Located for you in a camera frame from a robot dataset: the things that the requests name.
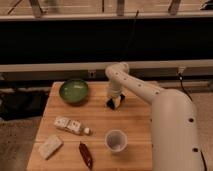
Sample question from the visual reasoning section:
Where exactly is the black eraser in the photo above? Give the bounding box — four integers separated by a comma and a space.
106, 94, 125, 110

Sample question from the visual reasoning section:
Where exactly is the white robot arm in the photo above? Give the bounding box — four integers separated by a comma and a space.
105, 62, 205, 171

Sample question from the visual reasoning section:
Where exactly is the green ceramic bowl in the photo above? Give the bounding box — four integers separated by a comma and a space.
59, 79, 89, 104

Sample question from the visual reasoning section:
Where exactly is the red chili pepper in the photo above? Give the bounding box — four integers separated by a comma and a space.
79, 143, 93, 169

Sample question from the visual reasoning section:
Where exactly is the pale sponge block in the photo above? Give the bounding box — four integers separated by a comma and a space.
38, 135, 63, 160

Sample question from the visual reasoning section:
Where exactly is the white wall outlet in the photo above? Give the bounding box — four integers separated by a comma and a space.
88, 70, 96, 79

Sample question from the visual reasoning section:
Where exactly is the black floor cable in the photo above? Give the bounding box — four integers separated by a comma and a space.
178, 71, 208, 171

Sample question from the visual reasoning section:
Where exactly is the black hanging cable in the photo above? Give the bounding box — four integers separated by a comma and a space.
119, 9, 140, 64

